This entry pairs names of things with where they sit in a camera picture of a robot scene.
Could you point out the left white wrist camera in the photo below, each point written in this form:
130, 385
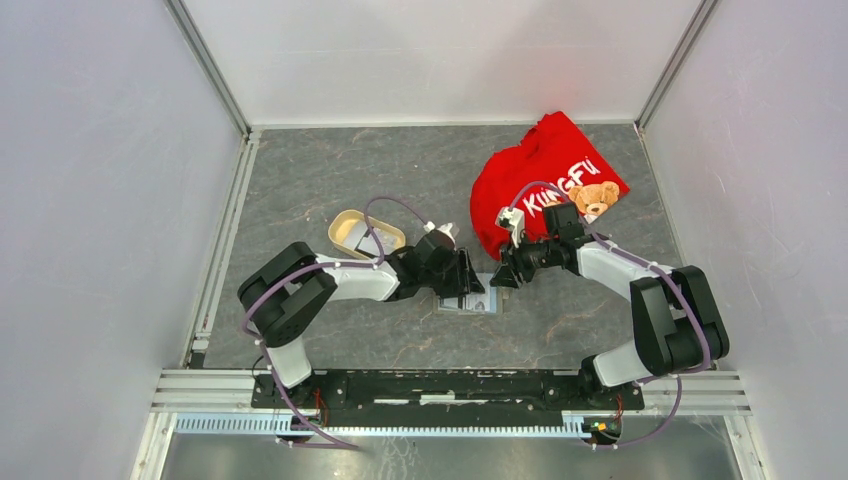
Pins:
443, 235

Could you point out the red kung fu t-shirt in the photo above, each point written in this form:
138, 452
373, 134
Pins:
553, 163

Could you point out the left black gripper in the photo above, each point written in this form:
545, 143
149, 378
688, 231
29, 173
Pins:
464, 280

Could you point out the silver VIP credit card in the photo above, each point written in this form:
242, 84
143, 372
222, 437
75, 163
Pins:
469, 304

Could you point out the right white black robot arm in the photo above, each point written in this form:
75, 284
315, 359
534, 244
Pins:
676, 325

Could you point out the aluminium frame rail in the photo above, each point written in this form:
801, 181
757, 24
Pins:
219, 402

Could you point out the beige oval tray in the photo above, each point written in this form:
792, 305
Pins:
340, 227

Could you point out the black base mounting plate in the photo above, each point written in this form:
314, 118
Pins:
445, 398

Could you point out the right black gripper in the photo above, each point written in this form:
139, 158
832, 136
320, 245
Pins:
517, 261

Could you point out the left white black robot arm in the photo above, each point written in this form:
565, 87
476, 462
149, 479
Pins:
283, 297

